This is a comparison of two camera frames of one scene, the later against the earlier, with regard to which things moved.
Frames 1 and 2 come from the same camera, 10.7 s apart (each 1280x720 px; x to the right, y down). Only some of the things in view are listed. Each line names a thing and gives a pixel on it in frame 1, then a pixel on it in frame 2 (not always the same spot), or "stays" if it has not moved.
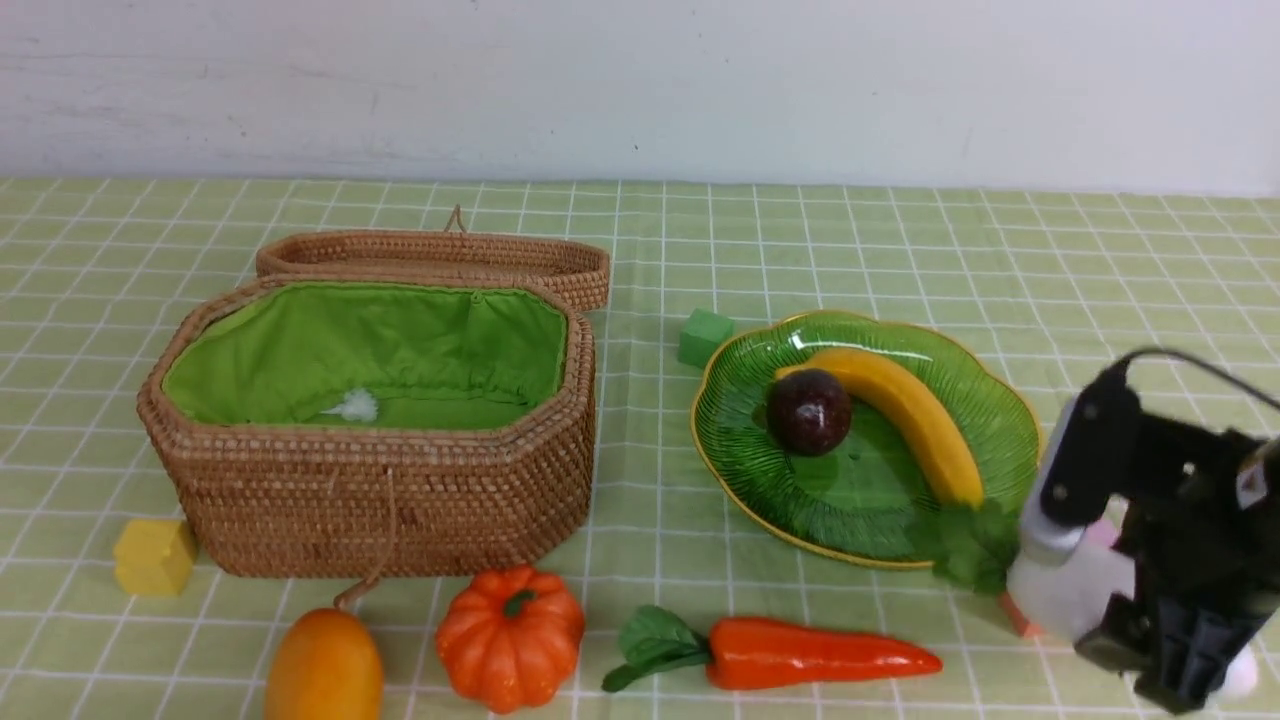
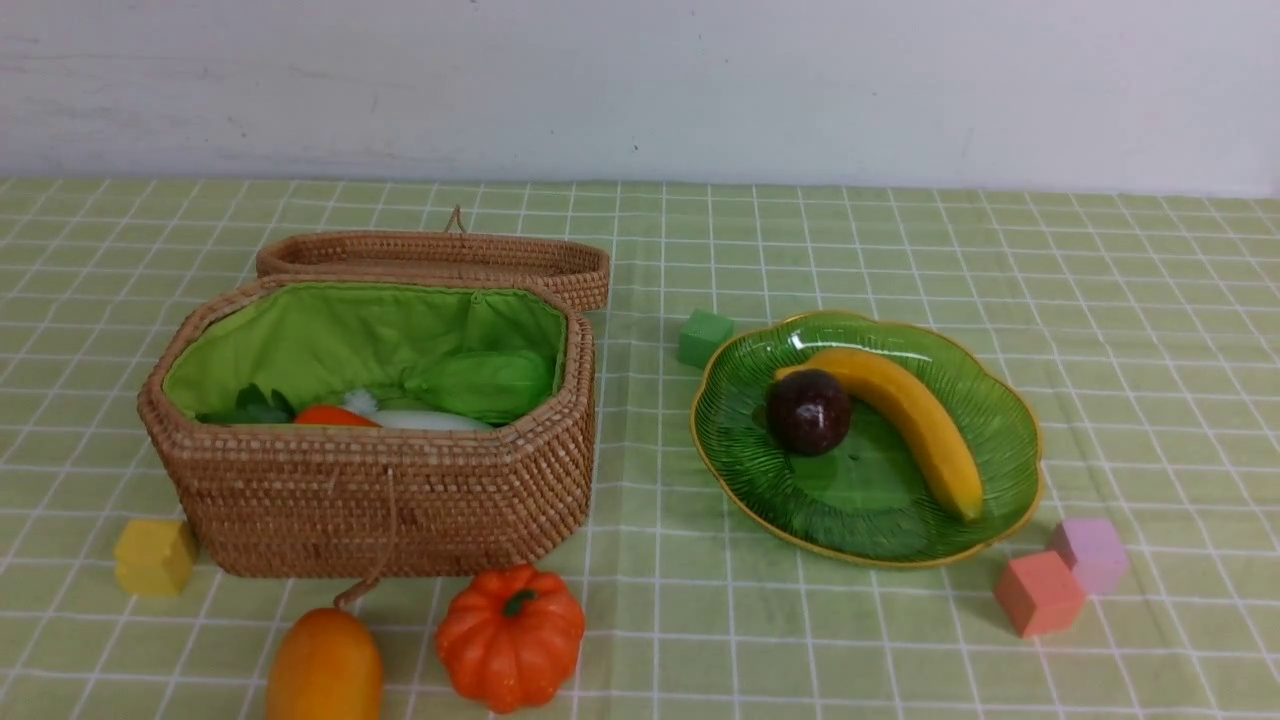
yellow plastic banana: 874,374 stays
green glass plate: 864,500 stays
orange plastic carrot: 745,652 → 325,415
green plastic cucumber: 975,547 → 496,387
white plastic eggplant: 1065,594 → 426,419
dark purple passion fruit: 808,412 stays
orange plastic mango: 326,667 stays
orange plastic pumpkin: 509,641 stays
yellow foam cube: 155,556 stays
